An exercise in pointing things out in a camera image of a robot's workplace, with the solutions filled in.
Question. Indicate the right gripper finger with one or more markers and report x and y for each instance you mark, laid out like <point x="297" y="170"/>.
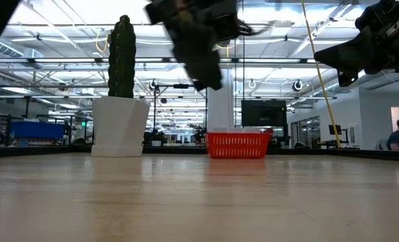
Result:
<point x="350" y="64"/>
<point x="349" y="45"/>

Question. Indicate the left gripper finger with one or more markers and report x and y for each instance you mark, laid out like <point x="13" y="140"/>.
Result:
<point x="213" y="70"/>
<point x="196" y="75"/>

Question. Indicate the red plastic basket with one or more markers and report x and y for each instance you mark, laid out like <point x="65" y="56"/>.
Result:
<point x="236" y="146"/>

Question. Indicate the white building column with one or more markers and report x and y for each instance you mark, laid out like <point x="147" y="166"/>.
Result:
<point x="221" y="107"/>

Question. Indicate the large black monitor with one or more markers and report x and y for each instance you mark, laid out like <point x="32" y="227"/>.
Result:
<point x="263" y="112"/>

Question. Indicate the small black monitor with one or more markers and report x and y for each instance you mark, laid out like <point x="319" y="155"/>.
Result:
<point x="335" y="129"/>

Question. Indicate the green cactus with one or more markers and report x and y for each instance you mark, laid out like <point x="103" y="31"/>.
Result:
<point x="121" y="60"/>

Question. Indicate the blue plastic bin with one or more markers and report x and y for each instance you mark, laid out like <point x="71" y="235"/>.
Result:
<point x="35" y="130"/>

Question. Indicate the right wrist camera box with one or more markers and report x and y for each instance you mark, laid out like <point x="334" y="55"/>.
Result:
<point x="377" y="15"/>

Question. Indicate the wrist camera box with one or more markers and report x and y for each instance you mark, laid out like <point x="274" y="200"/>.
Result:
<point x="159" y="11"/>
<point x="377" y="15"/>

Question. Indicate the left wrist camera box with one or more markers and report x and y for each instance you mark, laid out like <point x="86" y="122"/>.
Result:
<point x="159" y="11"/>

